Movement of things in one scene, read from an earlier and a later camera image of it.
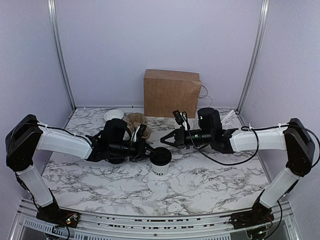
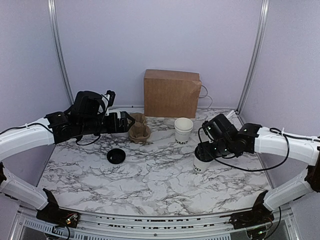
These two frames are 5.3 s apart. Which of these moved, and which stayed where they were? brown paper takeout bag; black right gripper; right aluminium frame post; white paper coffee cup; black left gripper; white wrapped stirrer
Moved: black right gripper; black left gripper; white paper coffee cup
Stayed: brown paper takeout bag; right aluminium frame post; white wrapped stirrer
